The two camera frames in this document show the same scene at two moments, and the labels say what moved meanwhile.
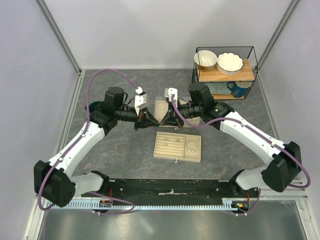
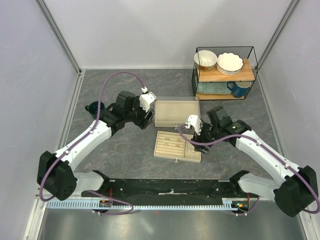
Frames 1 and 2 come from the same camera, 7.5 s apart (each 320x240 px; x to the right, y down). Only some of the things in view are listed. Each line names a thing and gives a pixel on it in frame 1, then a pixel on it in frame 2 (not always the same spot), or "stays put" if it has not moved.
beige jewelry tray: (178, 146) stays put
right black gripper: (172, 118) -> (200, 137)
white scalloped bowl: (229, 64) stays put
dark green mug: (92, 106) stays put
